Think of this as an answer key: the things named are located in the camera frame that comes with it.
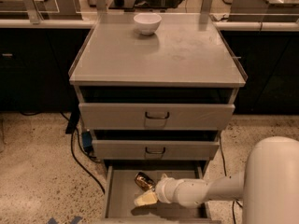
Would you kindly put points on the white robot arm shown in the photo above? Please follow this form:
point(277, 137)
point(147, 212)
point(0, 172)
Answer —
point(268, 187)

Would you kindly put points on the middle grey drawer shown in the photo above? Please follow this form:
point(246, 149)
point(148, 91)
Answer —
point(155, 150)

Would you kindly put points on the grey metal drawer cabinet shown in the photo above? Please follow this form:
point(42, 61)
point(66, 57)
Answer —
point(185, 61)

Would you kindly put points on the top grey drawer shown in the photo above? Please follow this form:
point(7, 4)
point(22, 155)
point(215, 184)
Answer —
point(112, 116)

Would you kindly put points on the blue power adapter box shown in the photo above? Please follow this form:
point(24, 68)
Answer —
point(86, 140)

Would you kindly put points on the white ceramic bowl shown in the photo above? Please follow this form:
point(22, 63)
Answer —
point(147, 23)

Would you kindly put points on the right metal post bracket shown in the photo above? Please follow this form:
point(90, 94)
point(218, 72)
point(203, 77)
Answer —
point(206, 6)

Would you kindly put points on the white horizontal rail pipe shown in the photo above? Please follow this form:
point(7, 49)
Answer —
point(221, 25)

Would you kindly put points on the left metal post bracket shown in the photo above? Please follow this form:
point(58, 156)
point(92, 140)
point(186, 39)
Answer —
point(32, 11)

